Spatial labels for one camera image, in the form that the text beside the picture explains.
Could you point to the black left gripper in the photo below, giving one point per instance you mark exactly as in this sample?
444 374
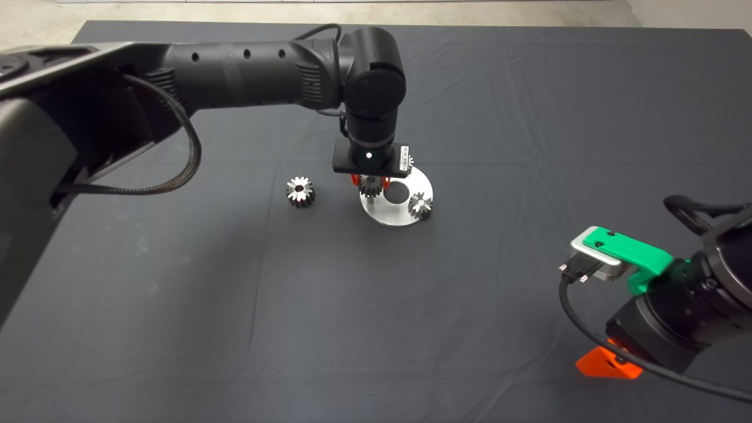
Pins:
343 164

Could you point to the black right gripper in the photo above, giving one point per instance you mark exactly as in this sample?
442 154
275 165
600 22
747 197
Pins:
649 329

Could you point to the large steel gear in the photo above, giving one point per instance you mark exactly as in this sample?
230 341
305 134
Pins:
294 197

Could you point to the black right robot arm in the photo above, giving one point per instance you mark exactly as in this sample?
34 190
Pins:
728 267

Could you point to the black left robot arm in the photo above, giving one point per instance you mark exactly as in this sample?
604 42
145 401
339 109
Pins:
247 73

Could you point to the round metal plate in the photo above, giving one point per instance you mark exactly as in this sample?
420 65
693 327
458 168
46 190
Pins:
390 218

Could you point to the dark grey table cloth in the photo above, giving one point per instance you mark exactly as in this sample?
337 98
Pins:
470 88

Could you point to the silver right camera box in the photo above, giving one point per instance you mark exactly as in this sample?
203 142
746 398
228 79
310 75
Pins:
614 271

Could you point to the green right camera mount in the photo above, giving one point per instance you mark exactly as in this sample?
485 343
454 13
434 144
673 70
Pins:
631 249

